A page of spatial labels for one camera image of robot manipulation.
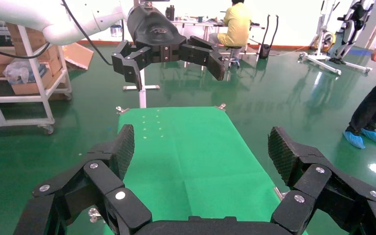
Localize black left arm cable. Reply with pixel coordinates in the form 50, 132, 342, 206
61, 0, 114, 67
0, 42, 51, 60

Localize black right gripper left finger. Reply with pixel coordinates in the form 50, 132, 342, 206
13, 124, 153, 235

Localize black white robot legs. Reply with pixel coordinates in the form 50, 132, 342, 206
329, 0, 375, 74

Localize black device with loop handle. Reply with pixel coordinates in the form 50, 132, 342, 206
258, 14, 280, 60

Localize small paint bucket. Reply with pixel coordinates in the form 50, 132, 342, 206
110, 23, 124, 38

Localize person in yellow shirt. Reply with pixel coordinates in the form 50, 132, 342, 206
208, 0, 252, 49

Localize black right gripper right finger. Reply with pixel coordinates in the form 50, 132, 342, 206
267, 126, 376, 235

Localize large green table cloth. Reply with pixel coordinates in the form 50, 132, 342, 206
103, 106, 308, 235

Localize white metal shelf cart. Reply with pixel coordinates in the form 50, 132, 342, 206
0, 25, 73, 135

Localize white stand post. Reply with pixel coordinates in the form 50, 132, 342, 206
122, 68, 161, 109

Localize white wheeled stand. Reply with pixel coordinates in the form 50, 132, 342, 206
299, 0, 343, 76

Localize flat cardboard sheet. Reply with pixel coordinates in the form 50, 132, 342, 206
62, 43, 94, 71

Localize clear plastic bag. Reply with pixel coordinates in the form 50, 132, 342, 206
2, 58, 48, 86

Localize small brown cardboard box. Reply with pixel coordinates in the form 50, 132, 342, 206
0, 47, 17, 74

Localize black round stool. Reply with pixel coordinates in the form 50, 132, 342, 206
218, 45, 243, 70

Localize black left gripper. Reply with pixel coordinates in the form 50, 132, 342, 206
111, 4, 227, 92

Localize tall brown cardboard box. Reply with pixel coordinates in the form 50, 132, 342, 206
6, 23, 63, 76

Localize white work desk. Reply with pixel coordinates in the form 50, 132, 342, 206
171, 19, 266, 62

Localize low brown cardboard box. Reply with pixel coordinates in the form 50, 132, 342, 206
11, 68, 55, 95

